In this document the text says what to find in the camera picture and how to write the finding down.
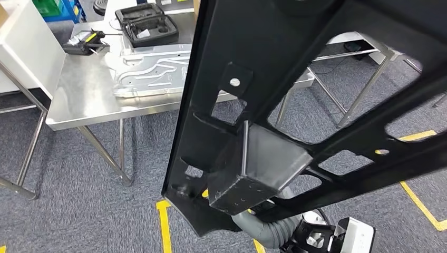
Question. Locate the stainless steel workbench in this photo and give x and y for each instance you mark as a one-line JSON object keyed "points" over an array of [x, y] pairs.
{"points": [[80, 97]]}

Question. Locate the yellow floor tape square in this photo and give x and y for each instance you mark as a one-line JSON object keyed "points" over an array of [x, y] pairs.
{"points": [[164, 227], [419, 204]]}

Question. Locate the black handheld controller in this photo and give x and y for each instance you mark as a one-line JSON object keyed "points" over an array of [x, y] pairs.
{"points": [[83, 45]]}

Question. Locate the grey grooved metal plate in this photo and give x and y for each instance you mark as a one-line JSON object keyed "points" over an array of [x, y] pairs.
{"points": [[150, 73]]}

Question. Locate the black open foam case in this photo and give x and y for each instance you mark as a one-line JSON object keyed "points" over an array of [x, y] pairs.
{"points": [[153, 38]]}

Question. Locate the white table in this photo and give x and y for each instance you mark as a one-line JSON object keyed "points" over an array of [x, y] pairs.
{"points": [[111, 10]]}

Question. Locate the steel leg frame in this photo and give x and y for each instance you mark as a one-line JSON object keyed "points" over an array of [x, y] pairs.
{"points": [[30, 148]]}

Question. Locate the blue metal shelf rack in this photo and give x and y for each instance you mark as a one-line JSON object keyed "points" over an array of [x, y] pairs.
{"points": [[68, 15]]}

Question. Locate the black round base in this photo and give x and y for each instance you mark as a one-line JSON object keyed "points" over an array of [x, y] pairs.
{"points": [[100, 7]]}

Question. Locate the white cabinet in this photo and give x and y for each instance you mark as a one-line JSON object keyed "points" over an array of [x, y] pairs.
{"points": [[349, 36], [28, 52]]}

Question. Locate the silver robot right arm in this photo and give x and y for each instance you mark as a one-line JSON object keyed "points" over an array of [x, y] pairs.
{"points": [[265, 232]]}

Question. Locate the green plastic crate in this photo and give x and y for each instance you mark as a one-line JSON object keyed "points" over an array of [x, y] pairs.
{"points": [[49, 7]]}

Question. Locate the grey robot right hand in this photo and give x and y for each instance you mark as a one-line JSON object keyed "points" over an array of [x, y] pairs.
{"points": [[288, 193]]}

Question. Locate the black perforated panel part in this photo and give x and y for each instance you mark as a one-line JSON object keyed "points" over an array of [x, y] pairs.
{"points": [[244, 35]]}

